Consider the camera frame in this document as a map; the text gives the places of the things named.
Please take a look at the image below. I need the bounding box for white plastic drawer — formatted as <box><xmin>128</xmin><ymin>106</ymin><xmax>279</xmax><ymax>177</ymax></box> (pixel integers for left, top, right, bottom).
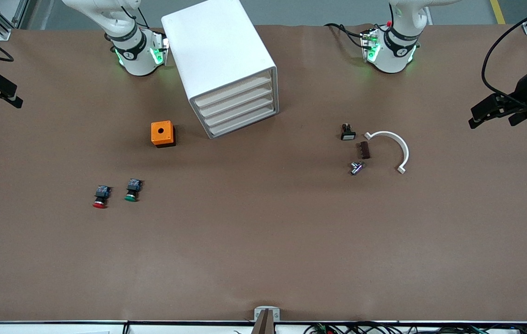
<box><xmin>199</xmin><ymin>84</ymin><xmax>274</xmax><ymax>118</ymax></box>
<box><xmin>195</xmin><ymin>74</ymin><xmax>273</xmax><ymax>109</ymax></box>
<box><xmin>202</xmin><ymin>94</ymin><xmax>275</xmax><ymax>127</ymax></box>
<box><xmin>206</xmin><ymin>103</ymin><xmax>276</xmax><ymax>137</ymax></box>

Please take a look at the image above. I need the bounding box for red push button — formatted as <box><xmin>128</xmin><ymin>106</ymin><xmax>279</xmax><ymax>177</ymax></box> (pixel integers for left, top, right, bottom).
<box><xmin>93</xmin><ymin>185</ymin><xmax>112</xmax><ymax>209</ymax></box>

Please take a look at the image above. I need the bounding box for green push button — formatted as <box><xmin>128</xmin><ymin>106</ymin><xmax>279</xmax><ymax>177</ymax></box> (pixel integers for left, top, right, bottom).
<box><xmin>124</xmin><ymin>179</ymin><xmax>143</xmax><ymax>202</ymax></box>

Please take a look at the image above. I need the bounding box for white drawer cabinet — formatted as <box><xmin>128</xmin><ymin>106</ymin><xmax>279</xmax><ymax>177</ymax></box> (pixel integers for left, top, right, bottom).
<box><xmin>161</xmin><ymin>0</ymin><xmax>279</xmax><ymax>140</ymax></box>

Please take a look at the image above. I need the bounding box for brown table cover sheet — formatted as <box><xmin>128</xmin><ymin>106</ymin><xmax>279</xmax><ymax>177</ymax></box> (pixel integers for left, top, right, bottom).
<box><xmin>0</xmin><ymin>23</ymin><xmax>527</xmax><ymax>323</ymax></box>

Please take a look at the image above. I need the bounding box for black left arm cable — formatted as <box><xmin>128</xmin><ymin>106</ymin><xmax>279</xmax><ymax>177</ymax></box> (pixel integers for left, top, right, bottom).
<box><xmin>482</xmin><ymin>0</ymin><xmax>527</xmax><ymax>109</ymax></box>

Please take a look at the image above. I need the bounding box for white curved plastic bracket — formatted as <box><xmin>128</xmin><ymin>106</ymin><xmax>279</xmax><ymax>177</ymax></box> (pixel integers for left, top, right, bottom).
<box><xmin>364</xmin><ymin>131</ymin><xmax>410</xmax><ymax>174</ymax></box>

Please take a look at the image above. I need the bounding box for black base cable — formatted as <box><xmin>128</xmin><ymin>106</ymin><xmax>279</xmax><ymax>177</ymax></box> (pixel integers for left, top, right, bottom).
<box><xmin>122</xmin><ymin>0</ymin><xmax>150</xmax><ymax>29</ymax></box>
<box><xmin>324</xmin><ymin>22</ymin><xmax>368</xmax><ymax>49</ymax></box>

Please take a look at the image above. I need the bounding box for orange button enclosure box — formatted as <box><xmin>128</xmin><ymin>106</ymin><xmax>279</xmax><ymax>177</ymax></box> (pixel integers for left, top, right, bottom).
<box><xmin>151</xmin><ymin>121</ymin><xmax>176</xmax><ymax>148</ymax></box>

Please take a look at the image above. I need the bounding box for tangled black cable bundle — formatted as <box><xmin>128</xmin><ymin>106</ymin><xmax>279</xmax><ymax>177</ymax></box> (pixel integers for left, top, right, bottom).
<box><xmin>303</xmin><ymin>321</ymin><xmax>527</xmax><ymax>334</ymax></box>

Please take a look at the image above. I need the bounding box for grey metal mount bracket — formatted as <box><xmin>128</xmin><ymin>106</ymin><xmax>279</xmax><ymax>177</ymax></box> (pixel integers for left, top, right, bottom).
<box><xmin>254</xmin><ymin>306</ymin><xmax>280</xmax><ymax>323</ymax></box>

